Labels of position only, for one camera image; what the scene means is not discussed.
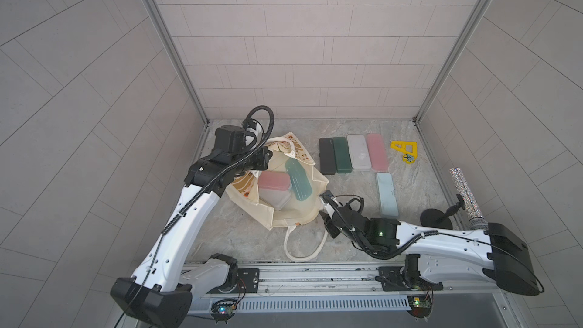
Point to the aluminium mounting rail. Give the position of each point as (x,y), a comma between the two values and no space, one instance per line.
(310,281)

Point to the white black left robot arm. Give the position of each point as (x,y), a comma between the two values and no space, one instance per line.
(153,294)

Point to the left circuit board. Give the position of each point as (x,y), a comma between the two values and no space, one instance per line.
(223,310)

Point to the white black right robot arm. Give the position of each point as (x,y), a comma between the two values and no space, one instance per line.
(433,256)

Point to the glittery silver microphone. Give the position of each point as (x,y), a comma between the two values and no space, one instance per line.
(475,216)

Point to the salmon red pencil case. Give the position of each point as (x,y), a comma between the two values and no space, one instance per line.
(274,180)

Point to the right circuit board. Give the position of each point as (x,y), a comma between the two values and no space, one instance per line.
(420,306)

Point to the dark green pencil case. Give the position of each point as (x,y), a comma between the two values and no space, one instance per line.
(342,156)

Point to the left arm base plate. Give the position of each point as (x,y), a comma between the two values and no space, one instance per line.
(243,280)

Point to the floral canvas tote bag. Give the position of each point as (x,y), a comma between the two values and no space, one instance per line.
(244,192)

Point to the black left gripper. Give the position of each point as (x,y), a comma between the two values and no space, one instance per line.
(262,160)

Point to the translucent white pencil case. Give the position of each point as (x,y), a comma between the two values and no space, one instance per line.
(275,198)

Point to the black pencil case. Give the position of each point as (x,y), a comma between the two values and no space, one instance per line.
(327,156)

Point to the circuit board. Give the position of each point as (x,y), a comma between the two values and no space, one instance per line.
(420,306)
(223,310)

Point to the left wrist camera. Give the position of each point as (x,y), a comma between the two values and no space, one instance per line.
(253,128)

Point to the black microphone stand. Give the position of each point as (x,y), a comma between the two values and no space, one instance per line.
(437,219)

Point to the light teal pencil case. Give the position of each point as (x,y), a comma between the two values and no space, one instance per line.
(300,183)

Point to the white grey pencil case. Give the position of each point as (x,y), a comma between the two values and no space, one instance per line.
(359,154)

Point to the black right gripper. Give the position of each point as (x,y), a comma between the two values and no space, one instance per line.
(328,222)

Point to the pink pencil case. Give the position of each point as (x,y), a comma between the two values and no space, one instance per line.
(377,152)

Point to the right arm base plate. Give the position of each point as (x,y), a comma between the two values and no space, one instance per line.
(391,278)

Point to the pale blue pencil case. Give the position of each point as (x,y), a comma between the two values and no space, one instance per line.
(387,198)

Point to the yellow triangular wooden toy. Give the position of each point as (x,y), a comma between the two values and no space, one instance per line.
(408,149)

